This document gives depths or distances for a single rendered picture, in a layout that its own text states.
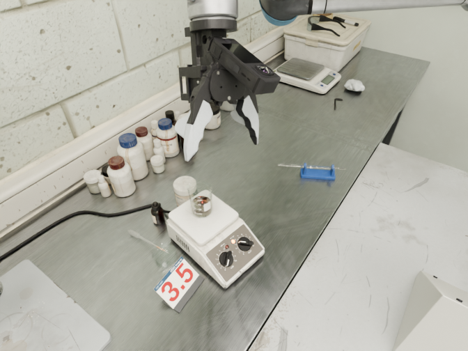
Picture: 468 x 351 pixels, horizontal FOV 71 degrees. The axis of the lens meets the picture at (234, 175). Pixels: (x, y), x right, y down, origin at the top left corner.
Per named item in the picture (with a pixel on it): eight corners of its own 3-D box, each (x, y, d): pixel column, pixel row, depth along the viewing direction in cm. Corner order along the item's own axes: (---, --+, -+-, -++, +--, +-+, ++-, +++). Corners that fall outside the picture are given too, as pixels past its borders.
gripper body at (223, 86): (215, 100, 59) (212, 27, 55) (249, 103, 53) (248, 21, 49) (180, 104, 54) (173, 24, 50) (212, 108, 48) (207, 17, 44)
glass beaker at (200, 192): (217, 207, 76) (216, 182, 71) (207, 223, 73) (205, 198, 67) (195, 199, 78) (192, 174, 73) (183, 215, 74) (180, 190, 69)
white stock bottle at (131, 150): (150, 164, 101) (142, 129, 92) (147, 180, 95) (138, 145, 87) (127, 165, 100) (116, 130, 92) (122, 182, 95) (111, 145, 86)
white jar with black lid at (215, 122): (203, 131, 114) (202, 113, 109) (200, 120, 119) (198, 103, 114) (222, 128, 115) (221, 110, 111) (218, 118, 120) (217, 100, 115)
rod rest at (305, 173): (333, 173, 98) (336, 163, 96) (335, 180, 95) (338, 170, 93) (299, 170, 99) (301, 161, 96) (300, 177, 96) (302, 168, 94)
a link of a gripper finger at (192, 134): (171, 156, 53) (195, 106, 54) (192, 163, 49) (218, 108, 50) (156, 147, 51) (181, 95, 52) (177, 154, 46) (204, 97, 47)
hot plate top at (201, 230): (240, 216, 75) (240, 214, 74) (200, 248, 69) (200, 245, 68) (205, 190, 81) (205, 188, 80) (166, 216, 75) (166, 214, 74)
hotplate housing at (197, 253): (265, 255, 76) (267, 234, 71) (225, 292, 70) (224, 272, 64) (203, 205, 88) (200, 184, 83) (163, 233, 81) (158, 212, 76)
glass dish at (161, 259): (182, 253, 77) (180, 247, 75) (168, 271, 73) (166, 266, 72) (162, 244, 79) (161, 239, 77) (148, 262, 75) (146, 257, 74)
